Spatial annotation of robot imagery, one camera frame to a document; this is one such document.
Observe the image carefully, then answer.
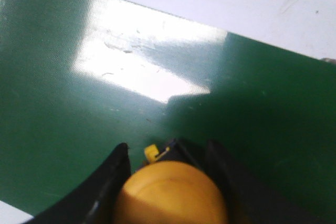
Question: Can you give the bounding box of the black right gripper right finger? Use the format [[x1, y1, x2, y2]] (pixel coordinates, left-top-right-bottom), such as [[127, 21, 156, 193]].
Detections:
[[206, 140, 328, 223]]

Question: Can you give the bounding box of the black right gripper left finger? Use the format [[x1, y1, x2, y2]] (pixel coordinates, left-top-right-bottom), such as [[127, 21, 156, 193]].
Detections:
[[26, 143, 131, 223]]

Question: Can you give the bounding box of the yellow push button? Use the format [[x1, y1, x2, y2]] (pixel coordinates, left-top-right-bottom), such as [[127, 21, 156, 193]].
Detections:
[[113, 137, 228, 224]]

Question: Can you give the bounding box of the green conveyor belt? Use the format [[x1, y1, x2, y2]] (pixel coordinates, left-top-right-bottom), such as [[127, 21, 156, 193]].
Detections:
[[1, 0, 335, 223]]

